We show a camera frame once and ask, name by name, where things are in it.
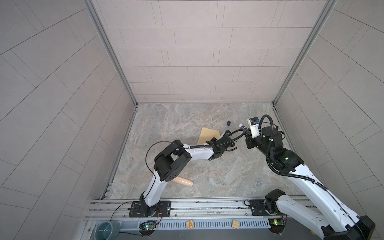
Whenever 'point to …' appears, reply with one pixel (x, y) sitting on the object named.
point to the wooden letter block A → (190, 224)
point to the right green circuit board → (277, 225)
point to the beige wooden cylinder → (180, 180)
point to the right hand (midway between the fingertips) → (244, 130)
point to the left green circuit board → (147, 228)
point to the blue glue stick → (243, 128)
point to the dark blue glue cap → (228, 123)
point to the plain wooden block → (235, 224)
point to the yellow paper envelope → (207, 134)
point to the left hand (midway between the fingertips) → (222, 141)
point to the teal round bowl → (107, 230)
